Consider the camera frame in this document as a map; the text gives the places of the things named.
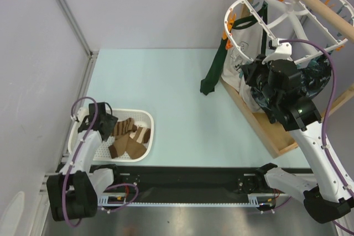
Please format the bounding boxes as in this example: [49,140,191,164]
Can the white perforated laundry basket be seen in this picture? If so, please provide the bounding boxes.
[67,108,154,163]

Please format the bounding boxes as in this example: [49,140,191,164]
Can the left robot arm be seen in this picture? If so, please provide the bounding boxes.
[46,102,122,226]

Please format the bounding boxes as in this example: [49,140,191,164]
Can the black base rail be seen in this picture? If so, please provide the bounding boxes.
[106,166,279,204]

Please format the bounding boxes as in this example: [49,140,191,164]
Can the white printed t-shirt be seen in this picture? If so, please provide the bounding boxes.
[221,16,263,113]

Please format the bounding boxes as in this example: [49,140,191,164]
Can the wooden rack frame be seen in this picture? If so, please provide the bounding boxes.
[220,0,353,158]

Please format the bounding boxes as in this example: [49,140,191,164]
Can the purple cable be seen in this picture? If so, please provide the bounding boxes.
[279,39,354,233]
[61,97,139,228]

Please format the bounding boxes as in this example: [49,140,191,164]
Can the brown striped sock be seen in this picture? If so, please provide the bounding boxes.
[111,118,152,144]

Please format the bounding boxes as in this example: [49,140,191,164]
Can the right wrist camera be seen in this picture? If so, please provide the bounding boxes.
[262,38,292,65]

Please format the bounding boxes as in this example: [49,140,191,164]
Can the white cable duct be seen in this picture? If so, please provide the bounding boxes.
[98,195,272,212]

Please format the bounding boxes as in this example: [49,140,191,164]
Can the orange clothespin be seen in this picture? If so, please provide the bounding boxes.
[222,32,233,50]

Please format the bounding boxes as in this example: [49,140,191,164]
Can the dark green sleeve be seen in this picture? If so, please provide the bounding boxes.
[200,39,227,96]

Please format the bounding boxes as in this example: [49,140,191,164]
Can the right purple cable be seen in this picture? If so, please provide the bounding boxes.
[279,39,354,233]

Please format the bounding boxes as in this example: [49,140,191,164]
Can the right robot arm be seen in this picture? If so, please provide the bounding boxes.
[242,60,353,224]

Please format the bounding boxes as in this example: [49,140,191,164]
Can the dark patterned garment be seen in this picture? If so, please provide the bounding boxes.
[251,55,332,124]

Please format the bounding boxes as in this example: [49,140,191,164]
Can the aluminium corner profile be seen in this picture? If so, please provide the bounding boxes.
[40,0,99,60]

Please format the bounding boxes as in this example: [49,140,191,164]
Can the wooden rod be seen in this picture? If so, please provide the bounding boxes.
[301,0,353,42]

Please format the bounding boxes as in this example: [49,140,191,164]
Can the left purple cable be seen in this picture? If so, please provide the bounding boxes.
[61,97,139,228]

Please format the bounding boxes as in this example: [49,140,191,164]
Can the brown socks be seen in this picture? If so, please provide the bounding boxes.
[108,134,147,159]

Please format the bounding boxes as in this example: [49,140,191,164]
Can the white round clip hanger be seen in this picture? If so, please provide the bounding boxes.
[224,0,345,65]

